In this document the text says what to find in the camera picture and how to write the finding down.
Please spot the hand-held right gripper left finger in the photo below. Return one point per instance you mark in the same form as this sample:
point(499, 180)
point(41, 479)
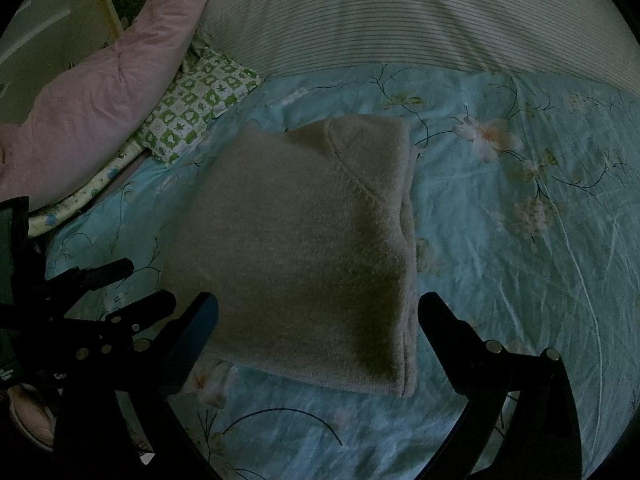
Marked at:
point(200, 332)

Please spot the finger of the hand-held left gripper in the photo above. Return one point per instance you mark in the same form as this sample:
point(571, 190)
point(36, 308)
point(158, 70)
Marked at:
point(145, 310)
point(100, 272)

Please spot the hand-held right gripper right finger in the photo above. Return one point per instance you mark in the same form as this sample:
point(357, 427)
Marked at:
point(440, 325)

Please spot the beige knit sweater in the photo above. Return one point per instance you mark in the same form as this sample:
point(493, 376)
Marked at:
point(300, 250)

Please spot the light blue floral bed sheet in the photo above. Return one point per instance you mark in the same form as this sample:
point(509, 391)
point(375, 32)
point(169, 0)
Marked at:
point(500, 285)

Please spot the pale yellow floral cloth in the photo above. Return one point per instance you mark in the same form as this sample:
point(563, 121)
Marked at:
point(85, 195)

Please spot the pink quilt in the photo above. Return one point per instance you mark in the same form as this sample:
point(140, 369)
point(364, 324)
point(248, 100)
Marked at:
point(100, 95)

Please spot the green checked pillow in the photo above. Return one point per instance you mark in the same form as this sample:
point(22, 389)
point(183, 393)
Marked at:
point(195, 100)

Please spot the cream cabinet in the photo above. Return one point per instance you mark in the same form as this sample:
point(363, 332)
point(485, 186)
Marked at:
point(55, 25)

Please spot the white striped duvet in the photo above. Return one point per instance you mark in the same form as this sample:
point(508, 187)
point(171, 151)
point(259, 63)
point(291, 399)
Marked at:
point(400, 10)

